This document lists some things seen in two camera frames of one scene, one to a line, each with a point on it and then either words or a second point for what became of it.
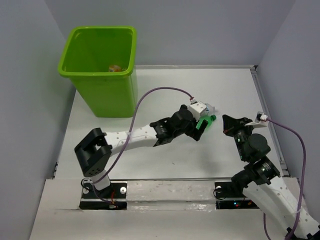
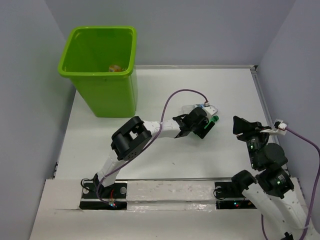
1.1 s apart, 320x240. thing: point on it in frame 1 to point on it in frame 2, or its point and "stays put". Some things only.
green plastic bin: [101, 61] stays put
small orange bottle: [114, 68] stays put
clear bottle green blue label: [210, 110] to [186, 109]
